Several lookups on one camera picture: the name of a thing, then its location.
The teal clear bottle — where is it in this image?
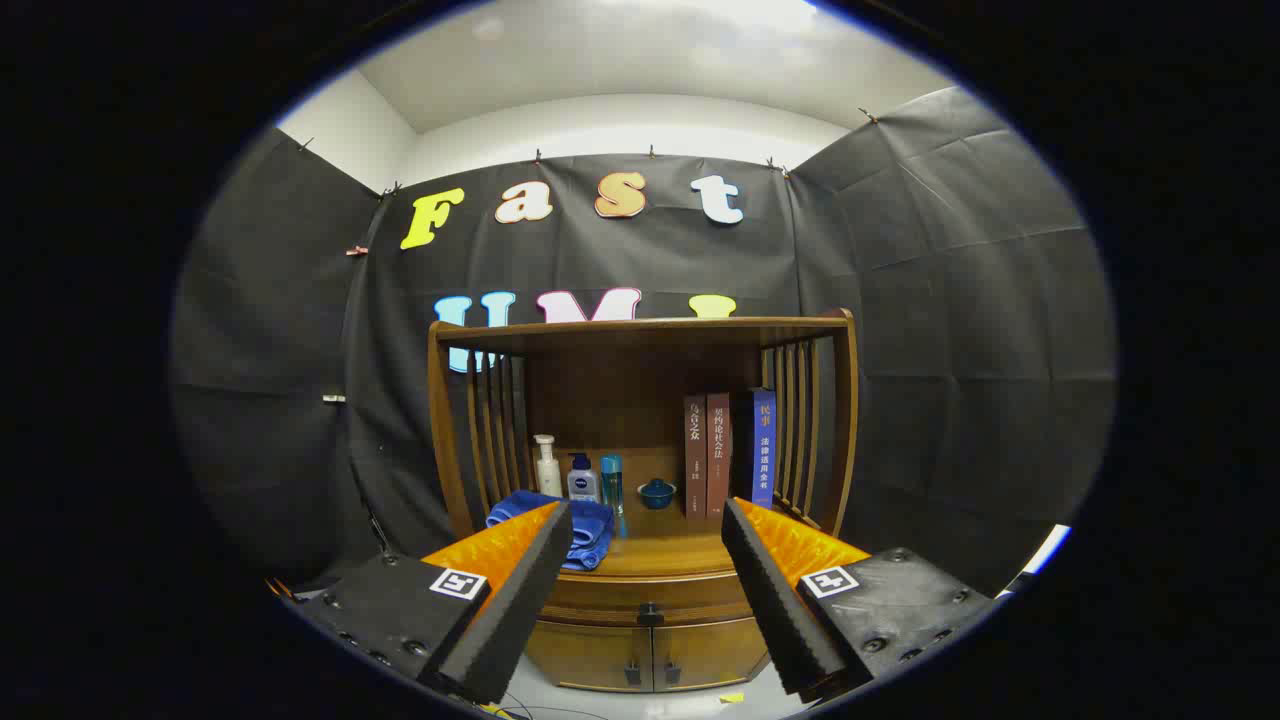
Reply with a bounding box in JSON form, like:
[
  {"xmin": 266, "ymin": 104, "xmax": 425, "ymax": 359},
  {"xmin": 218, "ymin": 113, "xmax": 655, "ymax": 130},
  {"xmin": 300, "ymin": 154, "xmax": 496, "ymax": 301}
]
[{"xmin": 600, "ymin": 455, "xmax": 628, "ymax": 539}]

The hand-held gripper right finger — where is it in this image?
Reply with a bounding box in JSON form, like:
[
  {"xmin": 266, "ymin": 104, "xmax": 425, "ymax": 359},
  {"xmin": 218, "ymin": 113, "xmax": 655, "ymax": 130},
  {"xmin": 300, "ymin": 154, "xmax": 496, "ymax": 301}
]
[{"xmin": 720, "ymin": 497, "xmax": 1001, "ymax": 701}]

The folded blue towel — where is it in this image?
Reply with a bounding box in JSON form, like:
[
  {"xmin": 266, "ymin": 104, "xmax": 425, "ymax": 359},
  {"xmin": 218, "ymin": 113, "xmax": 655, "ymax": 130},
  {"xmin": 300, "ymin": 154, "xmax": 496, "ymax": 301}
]
[{"xmin": 486, "ymin": 490, "xmax": 616, "ymax": 571}]

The wooden cabinet door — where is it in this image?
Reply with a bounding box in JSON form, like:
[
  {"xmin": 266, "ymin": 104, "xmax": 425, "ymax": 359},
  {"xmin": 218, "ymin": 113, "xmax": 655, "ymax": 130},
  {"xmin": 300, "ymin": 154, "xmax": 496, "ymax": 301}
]
[
  {"xmin": 525, "ymin": 622, "xmax": 653, "ymax": 693},
  {"xmin": 652, "ymin": 618, "xmax": 769, "ymax": 691}
]

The blue book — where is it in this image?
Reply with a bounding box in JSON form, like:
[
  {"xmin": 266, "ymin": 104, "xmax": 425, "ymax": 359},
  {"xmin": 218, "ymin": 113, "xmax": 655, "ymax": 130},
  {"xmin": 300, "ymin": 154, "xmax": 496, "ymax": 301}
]
[{"xmin": 748, "ymin": 388, "xmax": 778, "ymax": 509}]

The white pump bottle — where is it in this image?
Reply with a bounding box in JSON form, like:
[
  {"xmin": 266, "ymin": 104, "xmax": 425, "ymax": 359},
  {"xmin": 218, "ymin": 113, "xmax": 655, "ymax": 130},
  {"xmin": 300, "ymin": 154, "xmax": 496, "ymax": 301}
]
[{"xmin": 533, "ymin": 434, "xmax": 563, "ymax": 498}]

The dark brown book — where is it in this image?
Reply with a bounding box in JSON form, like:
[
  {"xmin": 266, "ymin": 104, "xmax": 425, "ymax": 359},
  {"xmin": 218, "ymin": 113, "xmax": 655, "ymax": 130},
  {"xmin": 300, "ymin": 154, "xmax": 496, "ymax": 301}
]
[{"xmin": 684, "ymin": 394, "xmax": 709, "ymax": 519}]

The wooden cabinet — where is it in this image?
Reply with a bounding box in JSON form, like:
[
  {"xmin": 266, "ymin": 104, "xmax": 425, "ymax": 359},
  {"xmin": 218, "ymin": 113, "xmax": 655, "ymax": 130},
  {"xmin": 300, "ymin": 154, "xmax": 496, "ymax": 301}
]
[{"xmin": 428, "ymin": 308, "xmax": 861, "ymax": 693}]

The reddish brown book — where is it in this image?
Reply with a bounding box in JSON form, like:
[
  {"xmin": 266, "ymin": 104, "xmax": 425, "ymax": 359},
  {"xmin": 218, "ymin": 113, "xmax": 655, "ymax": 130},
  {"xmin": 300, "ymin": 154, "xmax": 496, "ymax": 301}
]
[{"xmin": 706, "ymin": 392, "xmax": 733, "ymax": 519}]

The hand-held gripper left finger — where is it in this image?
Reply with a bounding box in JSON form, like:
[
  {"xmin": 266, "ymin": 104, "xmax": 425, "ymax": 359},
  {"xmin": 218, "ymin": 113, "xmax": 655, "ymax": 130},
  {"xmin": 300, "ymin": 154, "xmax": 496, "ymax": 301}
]
[{"xmin": 290, "ymin": 500, "xmax": 576, "ymax": 706}]

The wooden drawer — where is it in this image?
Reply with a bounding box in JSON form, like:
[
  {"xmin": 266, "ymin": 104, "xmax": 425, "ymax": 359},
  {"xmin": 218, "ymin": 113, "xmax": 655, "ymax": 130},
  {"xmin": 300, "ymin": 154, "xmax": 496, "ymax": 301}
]
[{"xmin": 540, "ymin": 572, "xmax": 756, "ymax": 629}]

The black backdrop cloth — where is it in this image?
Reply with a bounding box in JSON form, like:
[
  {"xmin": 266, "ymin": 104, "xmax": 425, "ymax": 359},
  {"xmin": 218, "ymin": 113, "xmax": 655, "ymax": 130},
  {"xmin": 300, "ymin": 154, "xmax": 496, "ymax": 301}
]
[{"xmin": 170, "ymin": 85, "xmax": 1116, "ymax": 601}]

